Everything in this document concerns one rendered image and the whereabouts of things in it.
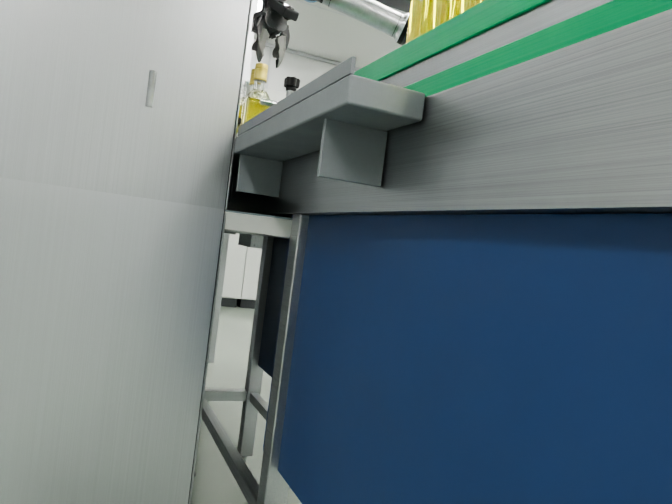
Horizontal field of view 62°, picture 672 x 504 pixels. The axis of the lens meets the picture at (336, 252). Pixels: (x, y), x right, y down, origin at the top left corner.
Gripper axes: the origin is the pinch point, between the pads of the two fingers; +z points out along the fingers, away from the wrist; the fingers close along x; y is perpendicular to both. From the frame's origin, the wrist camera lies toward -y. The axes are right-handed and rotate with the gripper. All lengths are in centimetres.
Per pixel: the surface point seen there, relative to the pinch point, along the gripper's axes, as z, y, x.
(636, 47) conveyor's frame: 35, -126, 40
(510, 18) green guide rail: 28, -112, 34
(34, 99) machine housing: 34, -46, 63
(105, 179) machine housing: 44, -49, 52
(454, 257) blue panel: 50, -108, 33
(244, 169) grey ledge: 39, -55, 30
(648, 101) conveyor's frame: 39, -128, 40
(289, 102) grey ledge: 33, -81, 39
